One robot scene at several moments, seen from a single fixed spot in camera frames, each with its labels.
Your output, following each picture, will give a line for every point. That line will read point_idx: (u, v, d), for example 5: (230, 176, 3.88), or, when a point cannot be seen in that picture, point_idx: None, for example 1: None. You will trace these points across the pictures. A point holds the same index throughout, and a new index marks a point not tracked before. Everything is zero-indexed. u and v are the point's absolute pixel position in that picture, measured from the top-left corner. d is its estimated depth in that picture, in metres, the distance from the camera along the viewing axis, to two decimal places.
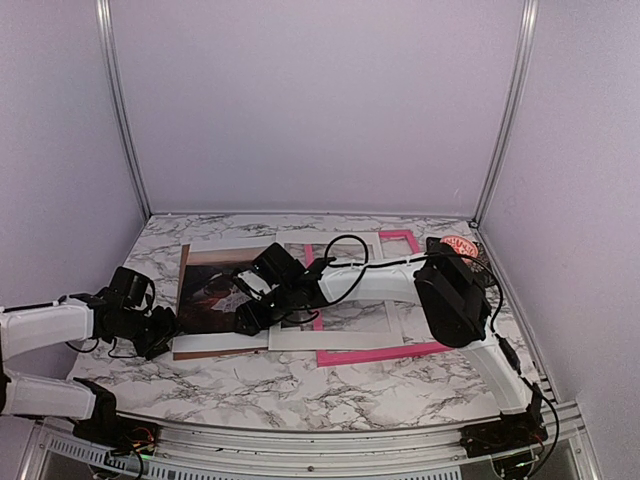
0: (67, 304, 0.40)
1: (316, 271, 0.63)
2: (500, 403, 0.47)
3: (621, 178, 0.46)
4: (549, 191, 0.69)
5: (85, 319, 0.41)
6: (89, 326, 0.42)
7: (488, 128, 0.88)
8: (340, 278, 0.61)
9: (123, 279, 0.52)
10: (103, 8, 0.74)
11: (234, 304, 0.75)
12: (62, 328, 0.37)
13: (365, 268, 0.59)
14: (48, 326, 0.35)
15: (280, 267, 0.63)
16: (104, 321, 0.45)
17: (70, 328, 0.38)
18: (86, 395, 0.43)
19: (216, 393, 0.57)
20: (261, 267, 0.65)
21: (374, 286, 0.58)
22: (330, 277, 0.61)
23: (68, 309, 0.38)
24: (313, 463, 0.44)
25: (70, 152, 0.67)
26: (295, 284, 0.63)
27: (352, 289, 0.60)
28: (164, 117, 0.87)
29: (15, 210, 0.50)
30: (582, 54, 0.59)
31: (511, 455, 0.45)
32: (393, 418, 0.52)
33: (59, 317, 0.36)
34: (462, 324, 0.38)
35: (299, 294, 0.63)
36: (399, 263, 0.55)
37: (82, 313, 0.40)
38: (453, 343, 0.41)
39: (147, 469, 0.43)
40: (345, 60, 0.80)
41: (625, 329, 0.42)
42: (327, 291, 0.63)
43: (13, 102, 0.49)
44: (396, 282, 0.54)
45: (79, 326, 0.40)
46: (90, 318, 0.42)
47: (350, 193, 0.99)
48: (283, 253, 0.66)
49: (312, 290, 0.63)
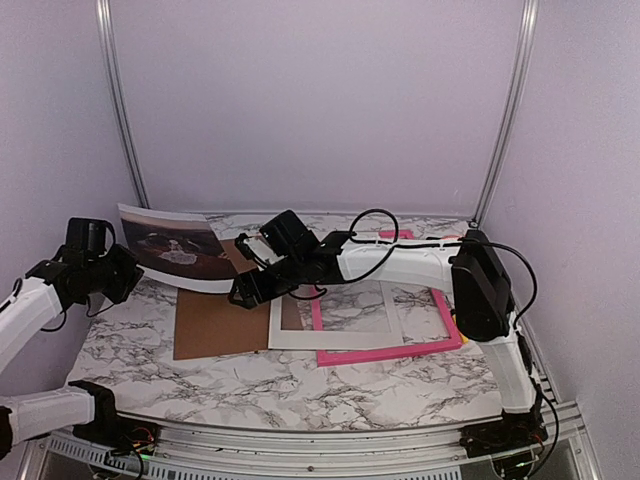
0: (26, 292, 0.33)
1: (336, 245, 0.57)
2: (505, 402, 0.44)
3: (620, 178, 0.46)
4: (549, 191, 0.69)
5: (47, 297, 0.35)
6: (56, 300, 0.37)
7: (488, 127, 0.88)
8: (361, 254, 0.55)
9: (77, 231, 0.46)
10: (103, 8, 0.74)
11: (175, 258, 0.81)
12: (28, 323, 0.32)
13: (392, 248, 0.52)
14: (15, 328, 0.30)
15: (293, 237, 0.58)
16: (74, 286, 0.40)
17: (38, 316, 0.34)
18: (83, 397, 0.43)
19: (216, 393, 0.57)
20: (272, 237, 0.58)
21: (400, 266, 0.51)
22: (352, 253, 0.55)
23: (28, 300, 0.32)
24: (313, 463, 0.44)
25: (70, 153, 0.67)
26: (309, 258, 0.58)
27: (372, 269, 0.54)
28: (163, 115, 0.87)
29: (16, 209, 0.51)
30: (581, 55, 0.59)
31: (511, 456, 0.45)
32: (393, 418, 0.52)
33: (24, 311, 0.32)
34: (491, 316, 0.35)
35: (312, 268, 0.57)
36: (433, 245, 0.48)
37: (41, 294, 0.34)
38: (473, 335, 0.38)
39: (147, 469, 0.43)
40: (344, 61, 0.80)
41: (626, 327, 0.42)
42: (346, 265, 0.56)
43: (14, 102, 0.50)
44: (427, 266, 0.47)
45: (45, 310, 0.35)
46: (54, 292, 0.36)
47: (350, 192, 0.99)
48: (296, 222, 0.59)
49: (327, 266, 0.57)
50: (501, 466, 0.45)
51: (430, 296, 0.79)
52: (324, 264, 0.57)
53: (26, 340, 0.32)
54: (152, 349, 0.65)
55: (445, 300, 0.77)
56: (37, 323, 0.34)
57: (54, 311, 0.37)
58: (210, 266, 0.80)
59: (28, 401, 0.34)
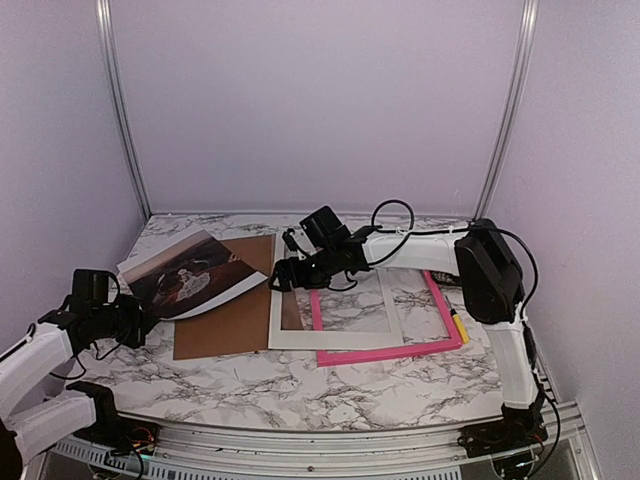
0: (40, 334, 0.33)
1: (362, 236, 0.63)
2: (506, 397, 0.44)
3: (620, 178, 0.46)
4: (549, 191, 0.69)
5: (62, 344, 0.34)
6: (69, 346, 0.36)
7: (488, 127, 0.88)
8: (383, 243, 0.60)
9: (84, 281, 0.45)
10: (104, 8, 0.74)
11: (194, 288, 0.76)
12: (39, 367, 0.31)
13: (408, 236, 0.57)
14: (26, 370, 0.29)
15: (329, 230, 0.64)
16: (84, 334, 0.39)
17: (49, 362, 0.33)
18: (81, 401, 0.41)
19: (216, 393, 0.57)
20: (310, 229, 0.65)
21: (416, 253, 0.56)
22: (375, 241, 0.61)
23: (43, 343, 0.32)
24: (313, 463, 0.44)
25: (70, 153, 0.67)
26: (341, 247, 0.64)
27: (389, 256, 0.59)
28: (163, 115, 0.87)
29: (17, 208, 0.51)
30: (582, 55, 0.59)
31: (512, 456, 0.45)
32: (393, 418, 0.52)
33: (37, 357, 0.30)
34: (496, 296, 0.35)
35: (343, 257, 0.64)
36: (443, 232, 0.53)
37: (56, 340, 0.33)
38: (479, 317, 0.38)
39: (147, 469, 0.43)
40: (344, 61, 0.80)
41: (626, 327, 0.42)
42: (372, 255, 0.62)
43: (14, 102, 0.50)
44: (440, 251, 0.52)
45: (57, 355, 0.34)
46: (67, 340, 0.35)
47: (350, 192, 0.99)
48: (331, 217, 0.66)
49: (355, 255, 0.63)
50: (501, 466, 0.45)
51: (430, 296, 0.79)
52: (353, 253, 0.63)
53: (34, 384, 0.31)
54: (152, 349, 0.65)
55: (445, 300, 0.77)
56: (48, 367, 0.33)
57: (65, 357, 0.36)
58: (225, 277, 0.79)
59: (28, 417, 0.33)
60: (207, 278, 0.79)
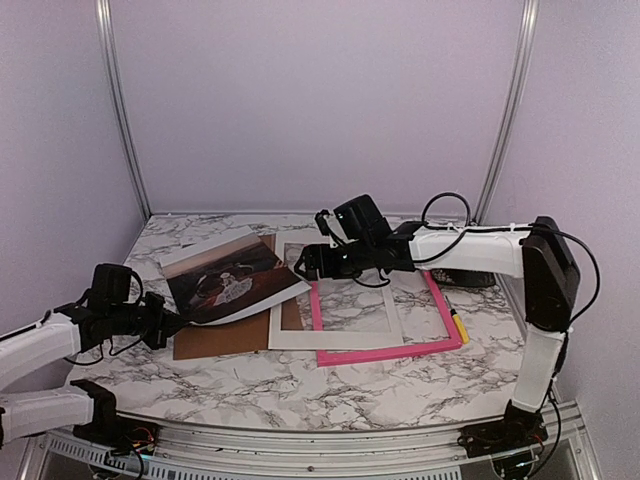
0: (51, 323, 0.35)
1: (408, 231, 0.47)
2: (520, 398, 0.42)
3: (622, 177, 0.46)
4: (550, 190, 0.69)
5: (71, 335, 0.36)
6: (78, 341, 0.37)
7: (488, 127, 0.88)
8: (432, 240, 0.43)
9: (103, 277, 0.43)
10: (103, 8, 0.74)
11: (235, 293, 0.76)
12: (42, 353, 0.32)
13: (463, 233, 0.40)
14: (26, 352, 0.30)
15: (368, 221, 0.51)
16: (94, 335, 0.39)
17: (54, 350, 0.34)
18: (79, 399, 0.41)
19: (216, 393, 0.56)
20: (346, 218, 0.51)
21: (471, 256, 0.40)
22: (424, 238, 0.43)
23: (50, 331, 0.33)
24: (313, 463, 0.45)
25: (69, 152, 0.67)
26: (382, 243, 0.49)
27: (437, 257, 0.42)
28: (163, 114, 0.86)
29: (16, 208, 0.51)
30: (582, 54, 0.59)
31: (511, 456, 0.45)
32: (393, 418, 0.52)
33: (41, 341, 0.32)
34: (561, 301, 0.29)
35: (384, 255, 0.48)
36: (503, 230, 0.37)
37: (66, 331, 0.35)
38: (539, 323, 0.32)
39: (147, 469, 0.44)
40: (344, 61, 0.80)
41: (627, 327, 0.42)
42: (419, 255, 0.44)
43: (14, 101, 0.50)
44: (501, 250, 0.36)
45: (64, 347, 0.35)
46: (77, 334, 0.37)
47: (350, 192, 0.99)
48: (372, 207, 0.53)
49: (400, 254, 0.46)
50: (501, 466, 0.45)
51: (430, 296, 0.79)
52: (396, 250, 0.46)
53: (33, 370, 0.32)
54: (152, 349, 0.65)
55: (445, 300, 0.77)
56: (51, 356, 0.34)
57: (72, 351, 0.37)
58: (266, 285, 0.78)
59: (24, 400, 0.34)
60: (248, 284, 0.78)
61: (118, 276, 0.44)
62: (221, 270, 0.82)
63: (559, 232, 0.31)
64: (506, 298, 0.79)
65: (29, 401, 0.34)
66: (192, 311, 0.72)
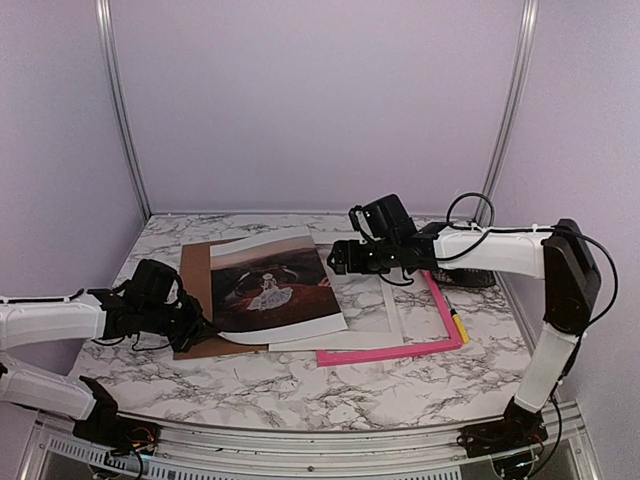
0: (81, 300, 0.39)
1: (434, 231, 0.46)
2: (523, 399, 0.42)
3: (622, 177, 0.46)
4: (550, 190, 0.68)
5: (95, 319, 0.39)
6: (100, 326, 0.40)
7: (488, 127, 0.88)
8: (454, 238, 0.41)
9: (146, 273, 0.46)
10: (104, 8, 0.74)
11: (270, 303, 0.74)
12: (67, 325, 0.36)
13: (485, 232, 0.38)
14: (50, 320, 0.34)
15: (394, 221, 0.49)
16: (118, 325, 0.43)
17: (77, 327, 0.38)
18: (83, 396, 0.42)
19: (216, 393, 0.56)
20: (372, 217, 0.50)
21: (493, 256, 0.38)
22: (449, 238, 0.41)
23: (76, 307, 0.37)
24: (313, 463, 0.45)
25: (69, 152, 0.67)
26: (408, 242, 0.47)
27: (458, 258, 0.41)
28: (164, 114, 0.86)
29: (16, 208, 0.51)
30: (582, 54, 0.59)
31: (511, 456, 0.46)
32: (393, 418, 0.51)
33: (67, 314, 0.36)
34: (580, 302, 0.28)
35: (409, 254, 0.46)
36: (525, 232, 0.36)
37: (91, 313, 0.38)
38: (558, 327, 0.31)
39: (147, 469, 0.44)
40: (344, 61, 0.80)
41: (627, 327, 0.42)
42: (443, 254, 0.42)
43: (14, 101, 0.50)
44: (522, 250, 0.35)
45: (87, 326, 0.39)
46: (102, 319, 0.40)
47: (350, 192, 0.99)
48: (400, 207, 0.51)
49: (424, 253, 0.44)
50: (501, 466, 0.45)
51: (430, 296, 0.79)
52: (421, 249, 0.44)
53: (58, 338, 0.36)
54: (152, 349, 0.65)
55: (445, 299, 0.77)
56: (74, 332, 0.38)
57: (93, 334, 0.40)
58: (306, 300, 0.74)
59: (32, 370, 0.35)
60: (286, 295, 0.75)
61: (161, 274, 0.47)
62: (264, 271, 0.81)
63: (579, 234, 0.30)
64: (506, 298, 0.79)
65: (36, 374, 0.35)
66: (225, 308, 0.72)
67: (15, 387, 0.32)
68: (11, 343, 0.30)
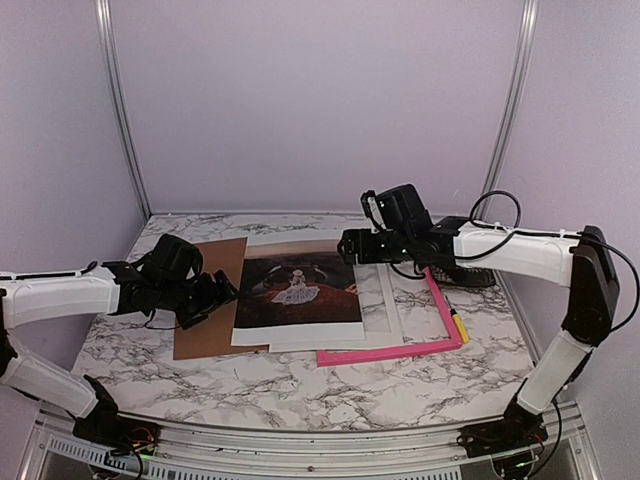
0: (90, 274, 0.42)
1: (453, 227, 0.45)
2: (525, 400, 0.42)
3: (624, 176, 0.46)
4: (549, 189, 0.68)
5: (107, 293, 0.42)
6: (114, 301, 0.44)
7: (489, 127, 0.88)
8: (477, 237, 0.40)
9: (166, 249, 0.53)
10: (104, 8, 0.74)
11: (295, 297, 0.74)
12: (79, 299, 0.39)
13: (511, 235, 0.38)
14: (60, 297, 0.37)
15: (410, 212, 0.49)
16: (135, 298, 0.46)
17: (88, 301, 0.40)
18: (86, 393, 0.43)
19: (216, 393, 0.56)
20: (387, 208, 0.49)
21: (515, 258, 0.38)
22: (472, 236, 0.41)
23: (86, 283, 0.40)
24: (313, 463, 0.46)
25: (69, 151, 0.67)
26: (424, 236, 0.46)
27: (481, 257, 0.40)
28: (163, 114, 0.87)
29: (16, 208, 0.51)
30: (583, 53, 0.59)
31: (511, 456, 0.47)
32: (393, 418, 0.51)
33: (76, 289, 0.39)
34: (605, 314, 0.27)
35: (425, 249, 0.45)
36: (551, 236, 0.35)
37: (102, 287, 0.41)
38: (578, 336, 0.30)
39: (147, 469, 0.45)
40: (344, 60, 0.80)
41: (630, 327, 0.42)
42: (461, 253, 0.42)
43: (15, 101, 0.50)
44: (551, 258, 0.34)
45: (99, 299, 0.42)
46: (116, 293, 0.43)
47: (350, 192, 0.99)
48: (415, 198, 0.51)
49: (442, 250, 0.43)
50: (501, 466, 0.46)
51: (430, 296, 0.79)
52: (439, 244, 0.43)
53: (71, 314, 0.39)
54: (152, 349, 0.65)
55: (445, 299, 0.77)
56: (87, 307, 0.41)
57: (108, 308, 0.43)
58: (330, 301, 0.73)
59: (38, 358, 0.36)
60: (313, 293, 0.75)
61: (180, 251, 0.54)
62: (295, 267, 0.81)
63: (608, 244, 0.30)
64: (506, 298, 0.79)
65: (41, 363, 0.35)
66: (252, 296, 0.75)
67: (21, 372, 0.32)
68: (24, 317, 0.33)
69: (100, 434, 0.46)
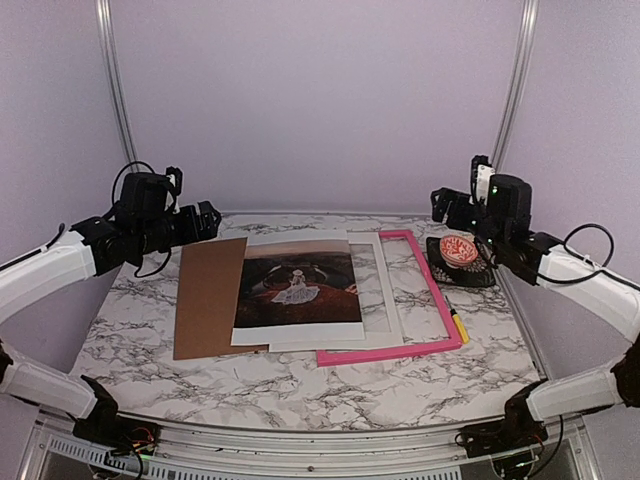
0: (57, 246, 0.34)
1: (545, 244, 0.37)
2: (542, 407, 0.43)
3: (628, 175, 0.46)
4: (550, 190, 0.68)
5: (81, 259, 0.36)
6: (91, 264, 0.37)
7: (489, 127, 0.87)
8: (561, 265, 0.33)
9: (130, 189, 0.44)
10: (103, 8, 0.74)
11: (295, 297, 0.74)
12: (52, 276, 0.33)
13: (595, 270, 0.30)
14: (31, 280, 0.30)
15: (517, 213, 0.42)
16: (111, 253, 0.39)
17: (62, 274, 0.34)
18: (84, 393, 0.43)
19: (216, 393, 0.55)
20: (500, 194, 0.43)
21: (602, 303, 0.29)
22: (559, 259, 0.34)
23: (55, 256, 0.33)
24: (313, 463, 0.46)
25: (69, 151, 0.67)
26: (516, 244, 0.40)
27: (559, 284, 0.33)
28: (163, 114, 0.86)
29: (15, 209, 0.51)
30: (584, 54, 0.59)
31: (511, 456, 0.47)
32: (393, 418, 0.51)
33: (47, 267, 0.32)
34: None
35: (512, 255, 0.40)
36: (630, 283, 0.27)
37: (74, 254, 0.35)
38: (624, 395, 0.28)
39: (147, 469, 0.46)
40: (345, 60, 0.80)
41: None
42: (545, 273, 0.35)
43: (14, 102, 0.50)
44: (623, 307, 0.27)
45: (74, 269, 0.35)
46: (89, 257, 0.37)
47: (349, 193, 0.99)
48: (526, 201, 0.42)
49: (527, 263, 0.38)
50: (501, 466, 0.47)
51: (430, 296, 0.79)
52: (527, 255, 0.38)
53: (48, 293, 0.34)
54: (152, 349, 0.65)
55: (445, 299, 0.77)
56: (64, 279, 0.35)
57: (86, 272, 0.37)
58: (330, 301, 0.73)
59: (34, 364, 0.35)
60: (313, 292, 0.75)
61: (150, 187, 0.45)
62: (295, 267, 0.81)
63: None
64: (506, 298, 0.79)
65: (37, 369, 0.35)
66: (252, 296, 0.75)
67: (18, 379, 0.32)
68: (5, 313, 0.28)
69: (100, 434, 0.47)
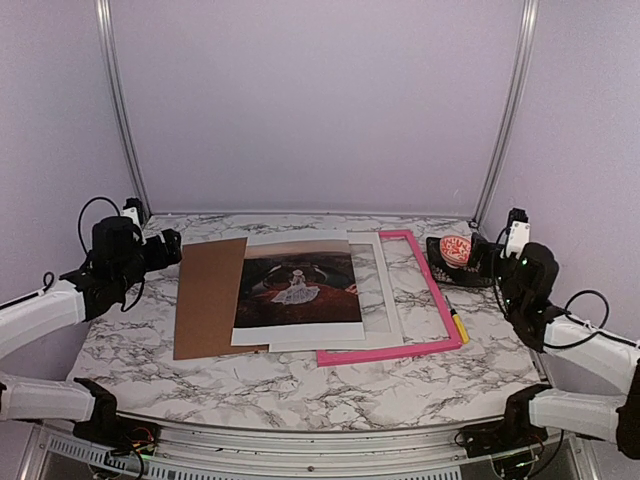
0: (54, 290, 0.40)
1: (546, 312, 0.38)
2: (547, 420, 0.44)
3: (629, 176, 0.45)
4: (550, 190, 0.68)
5: (73, 304, 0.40)
6: (80, 309, 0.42)
7: (489, 127, 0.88)
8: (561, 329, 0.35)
9: (100, 239, 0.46)
10: (103, 8, 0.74)
11: (295, 297, 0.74)
12: (45, 319, 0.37)
13: (593, 333, 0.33)
14: (30, 319, 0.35)
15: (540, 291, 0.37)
16: (99, 300, 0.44)
17: (55, 318, 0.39)
18: (83, 398, 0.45)
19: (216, 393, 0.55)
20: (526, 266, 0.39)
21: (592, 357, 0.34)
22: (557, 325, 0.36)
23: (51, 299, 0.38)
24: (313, 463, 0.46)
25: (69, 151, 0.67)
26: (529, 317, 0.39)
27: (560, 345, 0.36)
28: (163, 115, 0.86)
29: (16, 209, 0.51)
30: (584, 54, 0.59)
31: (511, 456, 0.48)
32: (392, 418, 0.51)
33: (43, 308, 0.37)
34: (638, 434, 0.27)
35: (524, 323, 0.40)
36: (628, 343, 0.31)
37: (68, 299, 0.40)
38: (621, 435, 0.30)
39: (147, 469, 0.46)
40: (344, 61, 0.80)
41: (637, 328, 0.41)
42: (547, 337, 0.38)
43: (15, 103, 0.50)
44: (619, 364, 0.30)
45: (67, 312, 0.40)
46: (81, 303, 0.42)
47: (349, 193, 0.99)
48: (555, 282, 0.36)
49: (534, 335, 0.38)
50: (501, 466, 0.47)
51: (430, 296, 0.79)
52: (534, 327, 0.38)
53: (42, 332, 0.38)
54: (152, 349, 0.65)
55: (445, 299, 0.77)
56: (57, 321, 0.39)
57: (75, 318, 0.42)
58: (330, 302, 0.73)
59: (25, 385, 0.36)
60: (314, 292, 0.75)
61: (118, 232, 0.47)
62: (295, 267, 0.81)
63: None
64: None
65: (30, 387, 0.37)
66: (252, 296, 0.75)
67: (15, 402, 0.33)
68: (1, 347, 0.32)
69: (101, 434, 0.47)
